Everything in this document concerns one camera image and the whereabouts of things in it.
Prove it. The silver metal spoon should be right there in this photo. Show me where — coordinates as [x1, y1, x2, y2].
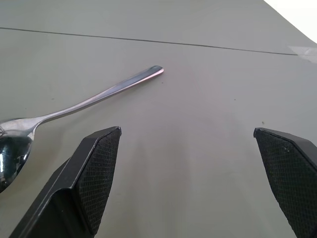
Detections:
[0, 65, 165, 194]

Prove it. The clear tape patch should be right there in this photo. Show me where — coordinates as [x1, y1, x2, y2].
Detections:
[286, 44, 317, 63]

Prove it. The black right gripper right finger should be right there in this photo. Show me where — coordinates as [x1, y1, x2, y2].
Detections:
[253, 127, 317, 238]

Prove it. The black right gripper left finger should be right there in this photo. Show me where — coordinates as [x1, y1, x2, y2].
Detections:
[8, 126, 122, 238]

